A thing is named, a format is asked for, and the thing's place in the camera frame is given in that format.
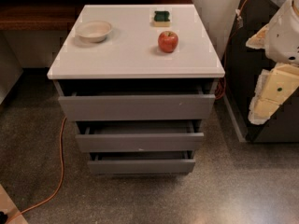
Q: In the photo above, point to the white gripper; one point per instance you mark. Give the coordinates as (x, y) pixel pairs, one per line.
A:
(284, 36)

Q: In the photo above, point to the red apple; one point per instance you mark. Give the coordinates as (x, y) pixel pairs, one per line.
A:
(167, 41)

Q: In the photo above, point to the grey top drawer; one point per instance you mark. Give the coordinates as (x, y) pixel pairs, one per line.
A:
(137, 107)

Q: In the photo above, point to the grey drawer cabinet white top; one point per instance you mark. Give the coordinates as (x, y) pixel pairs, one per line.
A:
(130, 62)

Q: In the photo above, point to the green yellow sponge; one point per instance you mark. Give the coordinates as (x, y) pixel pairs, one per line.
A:
(161, 19)

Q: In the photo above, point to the white bowl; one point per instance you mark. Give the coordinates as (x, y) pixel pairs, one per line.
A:
(94, 31)

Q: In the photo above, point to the dark wooden shelf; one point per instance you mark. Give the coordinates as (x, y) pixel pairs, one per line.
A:
(56, 15)

